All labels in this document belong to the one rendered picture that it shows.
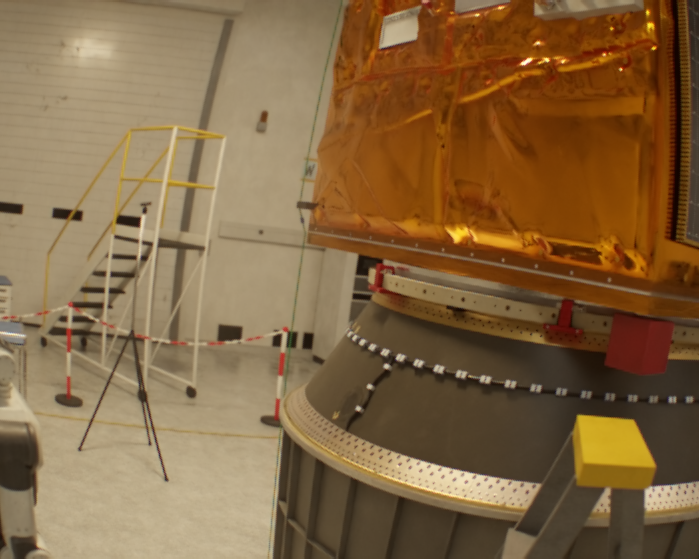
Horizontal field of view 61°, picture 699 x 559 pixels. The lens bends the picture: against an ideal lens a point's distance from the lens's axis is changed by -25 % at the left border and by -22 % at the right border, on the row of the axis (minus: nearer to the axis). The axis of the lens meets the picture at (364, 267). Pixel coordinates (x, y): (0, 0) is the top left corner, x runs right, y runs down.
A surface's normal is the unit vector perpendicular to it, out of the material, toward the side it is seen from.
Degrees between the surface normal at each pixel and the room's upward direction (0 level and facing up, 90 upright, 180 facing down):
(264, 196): 90
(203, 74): 90
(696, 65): 90
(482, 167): 89
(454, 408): 62
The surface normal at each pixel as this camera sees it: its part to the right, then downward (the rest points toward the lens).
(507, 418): -0.34, -0.48
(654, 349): 0.47, 0.11
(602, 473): -0.25, 0.01
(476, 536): -0.44, -0.02
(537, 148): -0.87, -0.13
